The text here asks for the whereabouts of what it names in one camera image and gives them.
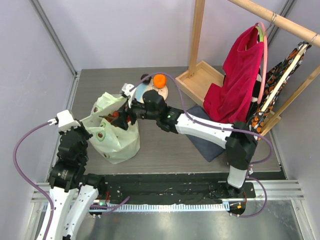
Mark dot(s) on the green avocado print plastic bag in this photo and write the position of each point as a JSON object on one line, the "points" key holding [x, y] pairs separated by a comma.
{"points": [[113, 143]]}

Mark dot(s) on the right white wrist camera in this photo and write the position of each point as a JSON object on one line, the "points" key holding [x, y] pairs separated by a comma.
{"points": [[129, 91]]}

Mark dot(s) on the red strawberries cluster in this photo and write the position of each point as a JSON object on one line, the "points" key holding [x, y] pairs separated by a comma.
{"points": [[110, 116]]}

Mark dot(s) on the aluminium corner frame profile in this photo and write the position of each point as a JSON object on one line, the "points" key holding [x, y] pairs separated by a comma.
{"points": [[53, 35]]}

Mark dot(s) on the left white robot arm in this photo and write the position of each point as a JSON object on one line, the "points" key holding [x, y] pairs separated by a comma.
{"points": [[72, 192]]}

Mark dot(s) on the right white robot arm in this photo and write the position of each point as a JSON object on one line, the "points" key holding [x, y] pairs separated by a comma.
{"points": [[239, 144]]}

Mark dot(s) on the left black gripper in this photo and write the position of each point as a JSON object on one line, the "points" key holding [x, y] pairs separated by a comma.
{"points": [[81, 128]]}

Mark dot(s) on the wooden clothes rack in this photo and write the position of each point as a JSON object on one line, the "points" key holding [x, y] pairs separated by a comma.
{"points": [[196, 81]]}

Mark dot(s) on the wooden hanger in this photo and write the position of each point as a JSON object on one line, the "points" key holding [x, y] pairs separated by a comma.
{"points": [[284, 76]]}

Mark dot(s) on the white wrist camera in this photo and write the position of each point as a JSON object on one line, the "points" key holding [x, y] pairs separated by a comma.
{"points": [[65, 121], [129, 91]]}

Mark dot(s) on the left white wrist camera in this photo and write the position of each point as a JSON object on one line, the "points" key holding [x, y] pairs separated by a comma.
{"points": [[65, 121]]}

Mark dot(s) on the orange black patterned garment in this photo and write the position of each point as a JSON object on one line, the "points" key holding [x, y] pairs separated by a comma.
{"points": [[261, 122]]}

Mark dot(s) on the red shirt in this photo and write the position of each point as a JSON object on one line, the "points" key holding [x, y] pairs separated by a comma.
{"points": [[231, 102]]}

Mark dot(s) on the pink plastic hanger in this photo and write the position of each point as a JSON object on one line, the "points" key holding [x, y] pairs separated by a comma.
{"points": [[263, 34]]}

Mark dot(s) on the dark blue folded cloth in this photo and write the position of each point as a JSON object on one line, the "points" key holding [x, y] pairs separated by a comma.
{"points": [[207, 149]]}

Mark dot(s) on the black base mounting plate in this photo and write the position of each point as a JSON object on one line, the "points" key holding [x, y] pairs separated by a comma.
{"points": [[170, 189]]}

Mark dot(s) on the round wooden fruit plate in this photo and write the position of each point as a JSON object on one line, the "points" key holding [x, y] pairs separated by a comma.
{"points": [[142, 88]]}

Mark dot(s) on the dark brown plum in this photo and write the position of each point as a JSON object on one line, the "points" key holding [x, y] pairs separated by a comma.
{"points": [[146, 79]]}

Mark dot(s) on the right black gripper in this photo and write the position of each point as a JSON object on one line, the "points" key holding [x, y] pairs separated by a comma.
{"points": [[127, 113]]}

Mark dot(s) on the orange fruit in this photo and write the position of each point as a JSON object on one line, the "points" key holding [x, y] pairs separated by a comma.
{"points": [[159, 81]]}

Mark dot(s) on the white slotted cable duct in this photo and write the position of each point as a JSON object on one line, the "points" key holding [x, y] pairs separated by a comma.
{"points": [[141, 208]]}

